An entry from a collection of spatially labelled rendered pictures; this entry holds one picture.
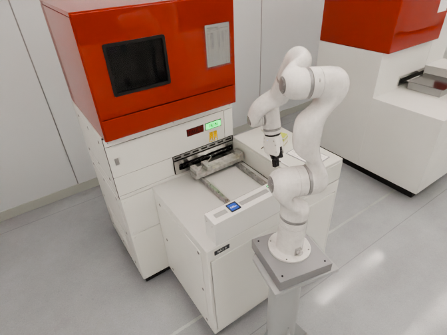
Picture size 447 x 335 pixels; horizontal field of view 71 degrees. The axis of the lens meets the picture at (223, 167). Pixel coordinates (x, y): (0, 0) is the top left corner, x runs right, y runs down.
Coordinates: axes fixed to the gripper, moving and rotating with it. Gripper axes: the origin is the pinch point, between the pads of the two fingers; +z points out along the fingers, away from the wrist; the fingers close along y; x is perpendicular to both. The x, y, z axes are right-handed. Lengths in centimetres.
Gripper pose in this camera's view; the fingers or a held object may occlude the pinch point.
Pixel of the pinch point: (275, 162)
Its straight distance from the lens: 158.1
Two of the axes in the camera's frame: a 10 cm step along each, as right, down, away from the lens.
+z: 1.6, 9.0, 4.0
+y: 5.4, 2.6, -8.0
